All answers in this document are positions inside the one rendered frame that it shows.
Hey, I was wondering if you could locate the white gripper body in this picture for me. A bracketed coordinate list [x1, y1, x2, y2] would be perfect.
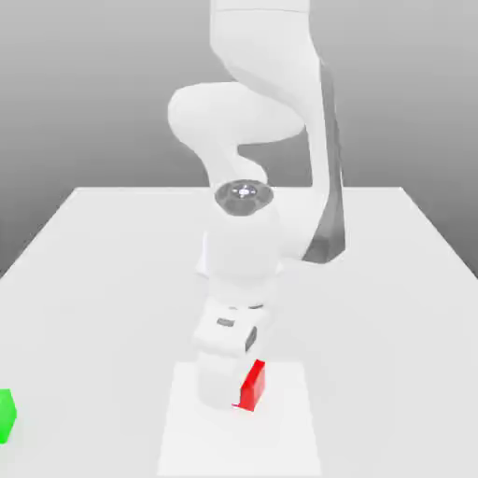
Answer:
[195, 349, 250, 411]

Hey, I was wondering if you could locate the small red cube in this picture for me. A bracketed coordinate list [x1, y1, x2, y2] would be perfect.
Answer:
[231, 358, 267, 413]

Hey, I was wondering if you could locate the small green cube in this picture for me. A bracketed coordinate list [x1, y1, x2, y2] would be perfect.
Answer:
[0, 387, 19, 445]

